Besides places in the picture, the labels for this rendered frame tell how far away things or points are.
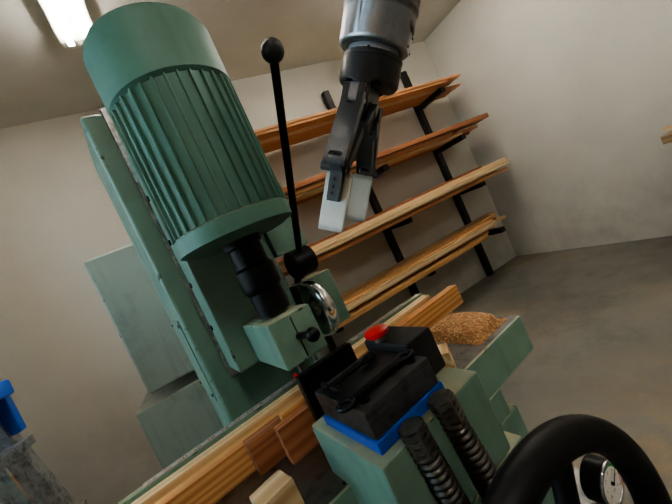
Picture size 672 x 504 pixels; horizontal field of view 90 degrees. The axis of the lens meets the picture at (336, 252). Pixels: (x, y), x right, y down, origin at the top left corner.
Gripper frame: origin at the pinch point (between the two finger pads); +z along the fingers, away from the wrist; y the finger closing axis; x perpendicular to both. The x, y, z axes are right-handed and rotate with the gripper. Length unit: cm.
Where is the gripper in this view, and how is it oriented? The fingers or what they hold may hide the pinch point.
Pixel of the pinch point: (346, 216)
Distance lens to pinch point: 46.5
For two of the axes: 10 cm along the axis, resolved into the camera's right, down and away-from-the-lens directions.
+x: -9.5, -2.1, 2.3
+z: -1.6, 9.6, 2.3
